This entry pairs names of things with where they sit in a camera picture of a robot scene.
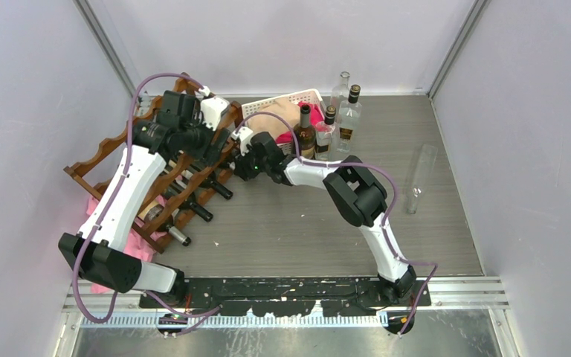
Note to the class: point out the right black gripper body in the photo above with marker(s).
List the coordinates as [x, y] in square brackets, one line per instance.
[249, 165]

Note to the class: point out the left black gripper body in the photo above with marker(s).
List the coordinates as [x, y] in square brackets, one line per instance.
[210, 151]

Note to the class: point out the brown wine bottle white label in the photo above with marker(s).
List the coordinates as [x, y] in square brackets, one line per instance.
[210, 182]

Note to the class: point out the black-neck green wine bottle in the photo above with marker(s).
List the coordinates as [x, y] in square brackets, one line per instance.
[190, 203]

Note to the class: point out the dark bottle gold label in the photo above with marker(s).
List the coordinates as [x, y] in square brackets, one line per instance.
[305, 134]

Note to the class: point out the silver-neck dark wine bottle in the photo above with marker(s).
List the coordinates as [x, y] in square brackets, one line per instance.
[168, 226]

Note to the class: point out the clear drinking glass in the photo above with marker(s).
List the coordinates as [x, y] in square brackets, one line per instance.
[418, 177]

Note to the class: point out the dark bottle beige label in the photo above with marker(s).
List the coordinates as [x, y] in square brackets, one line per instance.
[229, 163]

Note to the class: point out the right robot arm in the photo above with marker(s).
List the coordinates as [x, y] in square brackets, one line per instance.
[358, 195]

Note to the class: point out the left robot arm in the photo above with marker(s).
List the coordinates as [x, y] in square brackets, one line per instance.
[184, 124]

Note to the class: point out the brown wooden wine rack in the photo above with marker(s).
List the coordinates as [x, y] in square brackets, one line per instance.
[175, 205]

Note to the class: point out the clear bottle black cap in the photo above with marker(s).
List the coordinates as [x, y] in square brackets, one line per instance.
[349, 117]
[324, 135]

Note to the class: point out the rear clear bottle black cap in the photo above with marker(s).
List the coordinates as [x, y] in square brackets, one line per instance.
[349, 117]

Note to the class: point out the empty clear glass bottle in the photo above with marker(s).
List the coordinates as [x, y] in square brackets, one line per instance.
[341, 91]

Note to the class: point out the beige cloth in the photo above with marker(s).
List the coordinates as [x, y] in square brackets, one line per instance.
[282, 107]

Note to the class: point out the magenta cloth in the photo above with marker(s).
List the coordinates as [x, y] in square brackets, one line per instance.
[316, 117]

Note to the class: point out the white plastic basket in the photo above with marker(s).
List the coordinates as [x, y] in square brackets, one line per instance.
[300, 97]

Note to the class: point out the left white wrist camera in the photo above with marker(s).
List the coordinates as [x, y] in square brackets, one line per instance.
[212, 108]

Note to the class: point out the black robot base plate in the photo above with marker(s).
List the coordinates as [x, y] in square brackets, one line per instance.
[291, 296]

